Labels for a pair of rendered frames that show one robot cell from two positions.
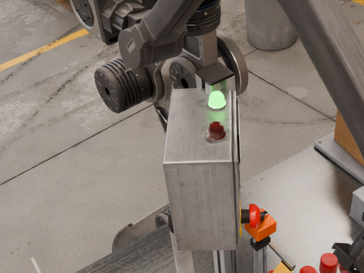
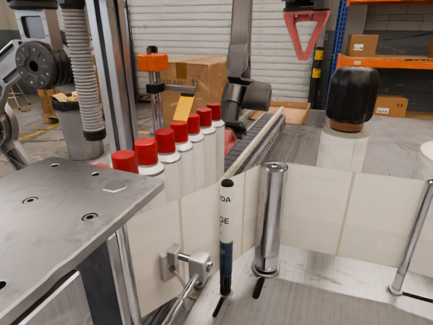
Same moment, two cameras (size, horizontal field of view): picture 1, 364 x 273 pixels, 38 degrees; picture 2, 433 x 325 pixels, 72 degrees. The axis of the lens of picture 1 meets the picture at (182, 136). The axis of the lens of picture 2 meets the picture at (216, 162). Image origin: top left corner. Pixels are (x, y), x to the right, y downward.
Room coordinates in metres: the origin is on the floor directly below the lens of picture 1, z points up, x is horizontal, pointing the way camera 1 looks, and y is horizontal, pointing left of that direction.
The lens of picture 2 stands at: (0.11, 0.18, 1.24)
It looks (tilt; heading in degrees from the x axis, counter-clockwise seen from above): 25 degrees down; 319
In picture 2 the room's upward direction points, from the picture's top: straight up
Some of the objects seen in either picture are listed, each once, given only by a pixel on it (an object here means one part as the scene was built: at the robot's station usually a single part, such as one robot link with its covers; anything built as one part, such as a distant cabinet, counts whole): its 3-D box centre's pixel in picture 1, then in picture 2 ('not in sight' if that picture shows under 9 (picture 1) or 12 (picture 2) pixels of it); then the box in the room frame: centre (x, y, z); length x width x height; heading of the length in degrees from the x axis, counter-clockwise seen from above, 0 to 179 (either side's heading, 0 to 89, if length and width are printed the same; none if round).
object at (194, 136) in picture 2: not in sight; (192, 162); (0.56, -0.16, 0.98); 0.05 x 0.05 x 0.20
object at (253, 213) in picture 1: (249, 216); not in sight; (0.53, -0.09, 1.33); 0.04 x 0.03 x 0.04; 172
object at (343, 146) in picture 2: not in sight; (341, 146); (0.35, -0.36, 1.03); 0.09 x 0.09 x 0.30
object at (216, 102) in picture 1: (216, 99); not in sight; (0.62, -0.06, 1.49); 0.03 x 0.03 x 0.02
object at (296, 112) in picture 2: not in sight; (280, 111); (1.01, -1.06, 0.85); 0.30 x 0.26 x 0.04; 117
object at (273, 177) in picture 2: not in sight; (269, 220); (0.33, -0.13, 0.97); 0.05 x 0.05 x 0.19
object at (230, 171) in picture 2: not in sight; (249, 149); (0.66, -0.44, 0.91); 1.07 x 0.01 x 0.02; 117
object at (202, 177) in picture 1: (206, 168); not in sight; (0.59, -0.03, 1.38); 0.17 x 0.10 x 0.19; 172
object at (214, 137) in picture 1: (215, 130); not in sight; (0.55, -0.05, 1.49); 0.03 x 0.03 x 0.02
